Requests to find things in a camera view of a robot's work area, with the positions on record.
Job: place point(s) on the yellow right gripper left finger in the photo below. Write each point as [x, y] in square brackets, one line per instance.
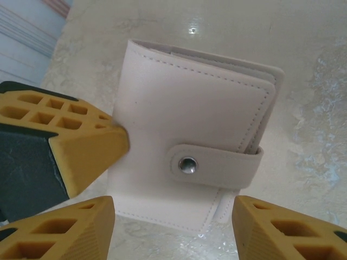
[54, 238]

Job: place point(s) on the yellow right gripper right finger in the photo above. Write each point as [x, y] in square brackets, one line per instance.
[284, 238]

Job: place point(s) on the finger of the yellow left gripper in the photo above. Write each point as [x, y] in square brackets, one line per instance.
[86, 157]
[27, 97]

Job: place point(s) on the beige leather card holder wallet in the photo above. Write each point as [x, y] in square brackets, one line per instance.
[189, 108]

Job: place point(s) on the translucent corrugated side panel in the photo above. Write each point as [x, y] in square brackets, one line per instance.
[21, 27]

